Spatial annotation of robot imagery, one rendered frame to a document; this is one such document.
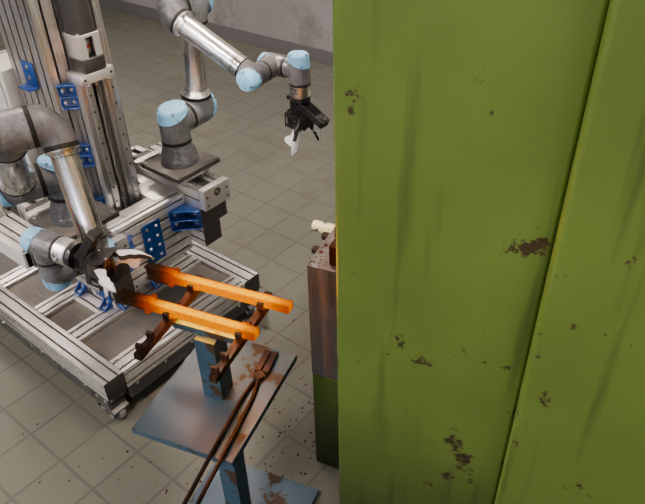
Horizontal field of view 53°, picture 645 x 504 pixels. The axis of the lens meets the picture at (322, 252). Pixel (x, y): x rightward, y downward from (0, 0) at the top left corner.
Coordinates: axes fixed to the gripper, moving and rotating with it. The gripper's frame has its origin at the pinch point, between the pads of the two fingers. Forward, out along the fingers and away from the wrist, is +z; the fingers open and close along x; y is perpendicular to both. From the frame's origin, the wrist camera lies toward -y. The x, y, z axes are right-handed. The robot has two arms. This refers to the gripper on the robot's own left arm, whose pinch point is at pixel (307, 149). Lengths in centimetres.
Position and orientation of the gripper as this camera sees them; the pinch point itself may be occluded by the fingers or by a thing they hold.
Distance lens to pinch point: 241.0
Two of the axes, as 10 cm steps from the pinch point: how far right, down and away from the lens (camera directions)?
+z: 0.2, 8.1, 5.9
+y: -7.8, -3.5, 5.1
